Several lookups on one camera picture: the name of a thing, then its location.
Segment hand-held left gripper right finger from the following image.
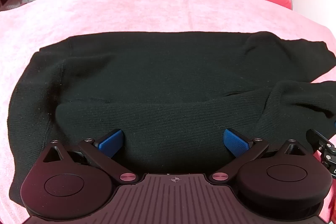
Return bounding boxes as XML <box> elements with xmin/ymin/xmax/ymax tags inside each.
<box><xmin>209</xmin><ymin>128</ymin><xmax>309</xmax><ymax>185</ymax></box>

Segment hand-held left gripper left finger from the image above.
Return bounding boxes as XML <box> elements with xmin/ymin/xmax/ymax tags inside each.
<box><xmin>42</xmin><ymin>129</ymin><xmax>137</xmax><ymax>185</ymax></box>

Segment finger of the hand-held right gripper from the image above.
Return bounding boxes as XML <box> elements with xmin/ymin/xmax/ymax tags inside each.
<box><xmin>306</xmin><ymin>129</ymin><xmax>335</xmax><ymax>162</ymax></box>

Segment black pants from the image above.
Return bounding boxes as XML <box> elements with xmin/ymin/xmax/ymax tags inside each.
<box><xmin>8</xmin><ymin>31</ymin><xmax>336</xmax><ymax>206</ymax></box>

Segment pink fleece blanket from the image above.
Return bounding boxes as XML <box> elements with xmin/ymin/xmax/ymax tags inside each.
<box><xmin>0</xmin><ymin>0</ymin><xmax>336</xmax><ymax>224</ymax></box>

